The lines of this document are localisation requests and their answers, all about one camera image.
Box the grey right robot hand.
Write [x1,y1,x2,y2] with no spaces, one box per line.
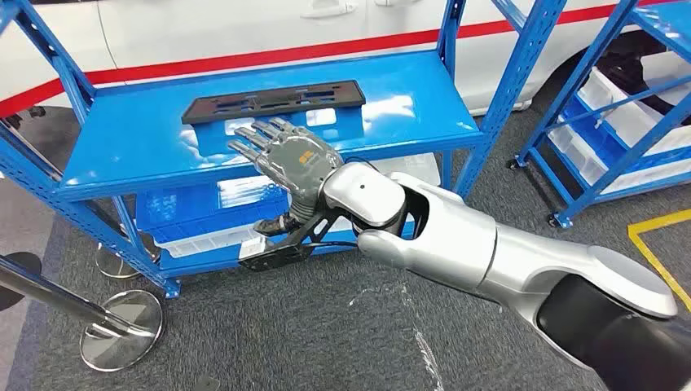
[227,116,346,239]

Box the long black plastic panel part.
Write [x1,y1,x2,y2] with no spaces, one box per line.
[180,79,367,126]

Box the blue metal shelf rack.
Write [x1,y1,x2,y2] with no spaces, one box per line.
[0,0,569,301]
[507,0,691,231]

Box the clear plastic bin with label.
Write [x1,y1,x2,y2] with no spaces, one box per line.
[156,223,271,260]

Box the blue plastic bin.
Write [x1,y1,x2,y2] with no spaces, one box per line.
[134,177,293,245]

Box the white car with red stripe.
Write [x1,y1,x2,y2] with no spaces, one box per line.
[0,0,691,120]

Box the chrome stanchion base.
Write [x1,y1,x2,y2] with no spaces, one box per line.
[95,231,161,280]

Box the black stanchion base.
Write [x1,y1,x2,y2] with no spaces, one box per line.
[0,252,42,313]

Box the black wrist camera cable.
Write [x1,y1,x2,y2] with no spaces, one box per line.
[301,156,379,250]

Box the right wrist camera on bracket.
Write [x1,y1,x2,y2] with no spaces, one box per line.
[239,207,360,273]

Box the chrome stanchion post with base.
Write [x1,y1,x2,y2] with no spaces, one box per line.
[0,253,164,373]

